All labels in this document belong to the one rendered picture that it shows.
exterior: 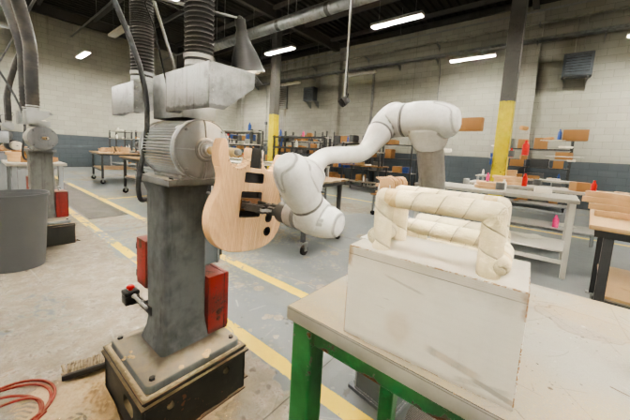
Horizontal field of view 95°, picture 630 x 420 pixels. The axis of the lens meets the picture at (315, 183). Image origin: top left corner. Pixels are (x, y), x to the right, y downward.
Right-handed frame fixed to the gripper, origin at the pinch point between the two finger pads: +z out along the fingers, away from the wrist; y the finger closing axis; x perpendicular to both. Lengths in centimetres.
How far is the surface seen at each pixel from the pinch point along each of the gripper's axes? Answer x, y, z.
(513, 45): 343, 645, 1
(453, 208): 11, -25, -77
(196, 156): 16.2, -11.5, 23.8
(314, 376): -31, -19, -52
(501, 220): 10, -24, -83
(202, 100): 32.9, -24.7, -0.9
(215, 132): 27.2, -4.1, 24.2
